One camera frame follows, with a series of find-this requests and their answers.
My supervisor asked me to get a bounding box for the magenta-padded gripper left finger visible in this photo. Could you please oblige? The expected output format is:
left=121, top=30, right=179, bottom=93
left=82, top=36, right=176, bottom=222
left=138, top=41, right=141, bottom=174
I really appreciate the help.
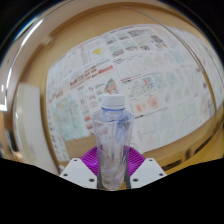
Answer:
left=59, top=146, right=101, bottom=190

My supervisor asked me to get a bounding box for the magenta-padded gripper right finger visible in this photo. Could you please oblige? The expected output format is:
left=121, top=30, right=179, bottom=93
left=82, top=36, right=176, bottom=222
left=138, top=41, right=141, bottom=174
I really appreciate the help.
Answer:
left=124, top=146, right=168, bottom=190

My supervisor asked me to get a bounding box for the clear plastic bottle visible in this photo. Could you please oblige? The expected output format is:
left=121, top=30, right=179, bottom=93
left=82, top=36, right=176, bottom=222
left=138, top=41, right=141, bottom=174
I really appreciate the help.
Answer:
left=91, top=93, right=135, bottom=191

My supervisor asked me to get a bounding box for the white wall panel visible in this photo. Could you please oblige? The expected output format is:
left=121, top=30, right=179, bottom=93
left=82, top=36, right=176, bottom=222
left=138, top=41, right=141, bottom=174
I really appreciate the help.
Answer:
left=13, top=82, right=59, bottom=174

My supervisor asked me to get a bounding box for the large printed wall poster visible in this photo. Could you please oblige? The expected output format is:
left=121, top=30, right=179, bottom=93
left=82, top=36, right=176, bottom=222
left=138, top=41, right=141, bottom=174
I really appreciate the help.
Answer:
left=44, top=23, right=218, bottom=163

